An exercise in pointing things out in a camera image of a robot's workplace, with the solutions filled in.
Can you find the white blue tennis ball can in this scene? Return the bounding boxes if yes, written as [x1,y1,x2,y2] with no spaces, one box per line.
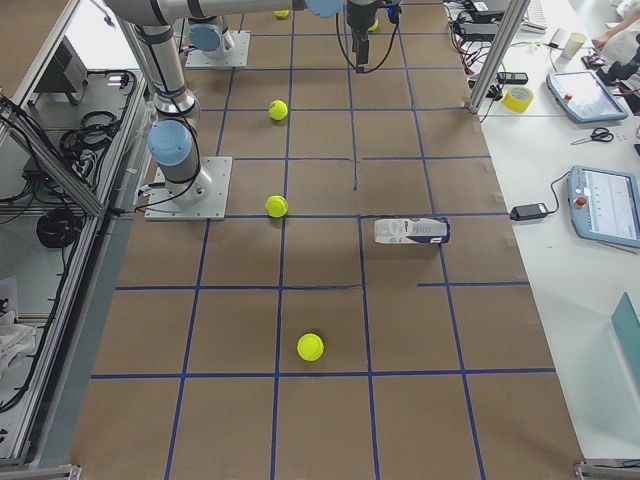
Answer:
[374,218,451,245]

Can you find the tennis ball near arm base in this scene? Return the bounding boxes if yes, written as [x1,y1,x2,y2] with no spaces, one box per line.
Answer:
[265,195,288,218]

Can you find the tennis ball far left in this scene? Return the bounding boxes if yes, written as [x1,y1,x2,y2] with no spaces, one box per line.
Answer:
[274,10,290,20]

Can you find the tennis ball middle grid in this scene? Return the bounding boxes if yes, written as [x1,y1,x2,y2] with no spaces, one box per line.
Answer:
[268,99,289,121]

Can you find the tennis ball front centre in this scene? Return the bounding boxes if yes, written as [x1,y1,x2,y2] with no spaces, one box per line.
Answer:
[296,332,325,362]

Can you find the yellow tape roll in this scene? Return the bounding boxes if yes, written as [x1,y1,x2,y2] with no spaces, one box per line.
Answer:
[503,86,534,113]

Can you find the white paper cup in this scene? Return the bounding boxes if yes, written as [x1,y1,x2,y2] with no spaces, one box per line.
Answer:
[561,32,587,60]

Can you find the far teach pendant tablet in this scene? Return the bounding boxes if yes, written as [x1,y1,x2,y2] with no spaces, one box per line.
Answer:
[546,70,628,123]

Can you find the teach pendant tablet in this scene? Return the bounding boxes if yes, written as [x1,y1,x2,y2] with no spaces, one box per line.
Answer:
[567,166,639,249]
[546,70,628,123]

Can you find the black power adapter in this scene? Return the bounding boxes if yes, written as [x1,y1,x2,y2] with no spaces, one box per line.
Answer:
[509,203,549,221]

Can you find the grey control box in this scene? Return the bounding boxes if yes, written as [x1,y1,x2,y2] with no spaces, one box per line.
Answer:
[34,36,88,105]

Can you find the near teach pendant tablet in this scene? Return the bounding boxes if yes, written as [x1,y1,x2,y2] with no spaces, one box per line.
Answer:
[567,166,639,249]

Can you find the aluminium frame post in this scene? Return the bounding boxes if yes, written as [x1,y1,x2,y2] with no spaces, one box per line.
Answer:
[466,0,530,114]

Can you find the black handled scissors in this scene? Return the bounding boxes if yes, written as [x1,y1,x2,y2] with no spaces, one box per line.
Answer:
[571,127,614,145]

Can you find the coiled black cable bundle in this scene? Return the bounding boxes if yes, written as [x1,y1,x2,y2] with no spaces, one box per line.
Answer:
[36,207,82,249]

